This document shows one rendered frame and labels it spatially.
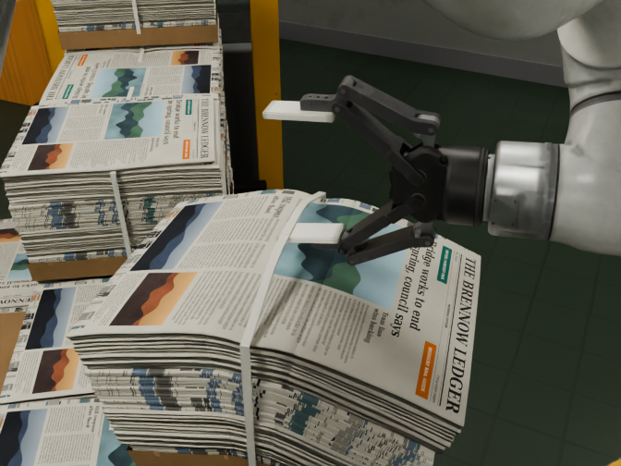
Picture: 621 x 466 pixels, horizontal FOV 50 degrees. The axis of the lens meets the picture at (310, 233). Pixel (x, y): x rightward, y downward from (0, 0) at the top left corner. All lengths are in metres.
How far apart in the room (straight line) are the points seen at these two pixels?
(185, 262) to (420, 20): 3.76
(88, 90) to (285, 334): 0.98
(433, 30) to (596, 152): 3.84
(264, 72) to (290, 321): 1.71
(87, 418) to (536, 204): 0.75
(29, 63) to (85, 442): 3.24
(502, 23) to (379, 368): 0.40
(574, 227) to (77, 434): 0.77
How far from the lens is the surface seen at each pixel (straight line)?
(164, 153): 1.21
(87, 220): 1.25
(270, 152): 2.45
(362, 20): 4.57
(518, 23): 0.35
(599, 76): 0.65
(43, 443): 1.09
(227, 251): 0.77
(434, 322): 0.73
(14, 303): 1.71
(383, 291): 0.73
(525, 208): 0.61
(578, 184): 0.61
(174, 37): 1.70
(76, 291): 1.32
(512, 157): 0.62
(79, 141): 1.30
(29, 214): 1.27
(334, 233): 0.70
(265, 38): 2.27
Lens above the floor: 1.65
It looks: 36 degrees down
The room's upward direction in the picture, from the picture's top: straight up
